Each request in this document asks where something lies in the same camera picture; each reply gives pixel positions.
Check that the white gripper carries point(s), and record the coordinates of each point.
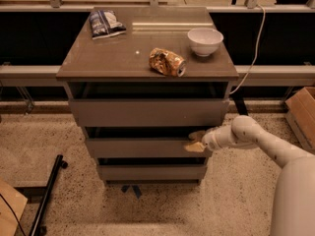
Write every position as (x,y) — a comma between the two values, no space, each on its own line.
(210,141)

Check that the grey drawer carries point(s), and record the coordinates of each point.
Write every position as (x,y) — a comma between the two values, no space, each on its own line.
(152,169)
(118,142)
(149,104)

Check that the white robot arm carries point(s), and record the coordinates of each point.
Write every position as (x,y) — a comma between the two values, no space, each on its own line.
(294,199)

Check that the grey drawer cabinet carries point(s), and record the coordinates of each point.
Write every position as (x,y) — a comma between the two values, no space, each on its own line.
(125,57)

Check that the grey bottom drawer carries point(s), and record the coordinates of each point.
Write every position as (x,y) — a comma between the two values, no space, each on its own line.
(152,169)

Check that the grey top drawer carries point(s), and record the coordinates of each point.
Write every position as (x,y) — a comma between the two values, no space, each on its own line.
(149,104)

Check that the blue tape floor mark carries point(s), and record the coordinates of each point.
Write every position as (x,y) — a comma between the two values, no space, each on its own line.
(135,188)

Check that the crushed golden drink can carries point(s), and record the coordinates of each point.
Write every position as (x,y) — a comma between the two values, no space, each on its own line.
(167,62)

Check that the white ceramic bowl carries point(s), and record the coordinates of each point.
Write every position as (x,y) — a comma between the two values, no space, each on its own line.
(204,41)

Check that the cardboard box right side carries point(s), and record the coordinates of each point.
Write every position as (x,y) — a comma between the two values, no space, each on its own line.
(301,117)

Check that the black metal stand leg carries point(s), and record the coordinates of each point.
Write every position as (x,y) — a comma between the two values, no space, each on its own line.
(43,193)

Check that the blue white snack bag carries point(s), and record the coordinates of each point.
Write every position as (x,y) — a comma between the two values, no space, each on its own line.
(104,24)

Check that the metal railing frame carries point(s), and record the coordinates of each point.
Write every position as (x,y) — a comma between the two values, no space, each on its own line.
(302,75)

